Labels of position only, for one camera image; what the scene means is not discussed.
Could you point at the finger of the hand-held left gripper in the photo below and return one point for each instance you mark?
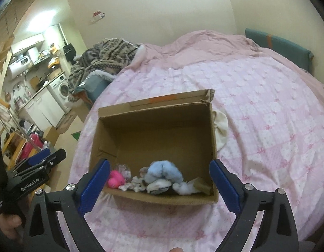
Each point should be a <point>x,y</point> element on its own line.
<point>58,156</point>
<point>40,156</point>

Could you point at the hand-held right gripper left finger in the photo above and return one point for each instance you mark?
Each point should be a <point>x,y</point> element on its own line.
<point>95,186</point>

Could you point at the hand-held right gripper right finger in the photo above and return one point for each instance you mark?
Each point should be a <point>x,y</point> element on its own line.
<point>226,186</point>

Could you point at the pink rubber duck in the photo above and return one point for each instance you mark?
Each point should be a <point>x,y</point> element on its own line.
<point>116,178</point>

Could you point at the clear plastic packet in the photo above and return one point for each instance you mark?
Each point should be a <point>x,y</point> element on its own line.
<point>124,169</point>

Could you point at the white fluffy pom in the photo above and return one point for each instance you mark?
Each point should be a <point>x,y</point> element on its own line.
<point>182,188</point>

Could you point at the black and white plush toy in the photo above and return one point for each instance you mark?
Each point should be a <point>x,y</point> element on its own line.
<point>158,186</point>

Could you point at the blue plush toy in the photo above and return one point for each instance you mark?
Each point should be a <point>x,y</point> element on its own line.
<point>164,170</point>

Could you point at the brown cardboard box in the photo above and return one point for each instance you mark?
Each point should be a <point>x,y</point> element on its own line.
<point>156,136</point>

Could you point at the person's left hand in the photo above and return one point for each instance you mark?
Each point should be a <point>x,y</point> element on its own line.
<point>9,224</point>

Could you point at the red suitcase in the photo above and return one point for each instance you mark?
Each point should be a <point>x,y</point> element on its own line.
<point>30,144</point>

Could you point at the white kitchen cabinet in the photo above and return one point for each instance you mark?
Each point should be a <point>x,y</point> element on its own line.
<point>41,107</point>

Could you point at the cream cloth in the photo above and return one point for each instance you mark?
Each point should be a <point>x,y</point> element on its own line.
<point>221,126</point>

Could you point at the white washing machine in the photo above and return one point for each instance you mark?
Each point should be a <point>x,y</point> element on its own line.
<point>61,89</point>

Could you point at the blue grey pet bed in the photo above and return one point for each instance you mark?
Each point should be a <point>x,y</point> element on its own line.
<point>95,86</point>

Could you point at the pink patterned bed quilt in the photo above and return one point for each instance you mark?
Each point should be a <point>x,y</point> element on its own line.
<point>256,110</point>

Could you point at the white water heater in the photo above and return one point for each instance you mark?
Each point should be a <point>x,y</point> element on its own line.
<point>16,72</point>

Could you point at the patterned knit blanket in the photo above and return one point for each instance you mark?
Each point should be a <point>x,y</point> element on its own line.
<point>109,55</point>

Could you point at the teal headboard cushion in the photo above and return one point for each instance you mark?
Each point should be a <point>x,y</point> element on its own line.
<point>277,44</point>

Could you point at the red white wall ornament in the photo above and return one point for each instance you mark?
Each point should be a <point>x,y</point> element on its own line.
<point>97,15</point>

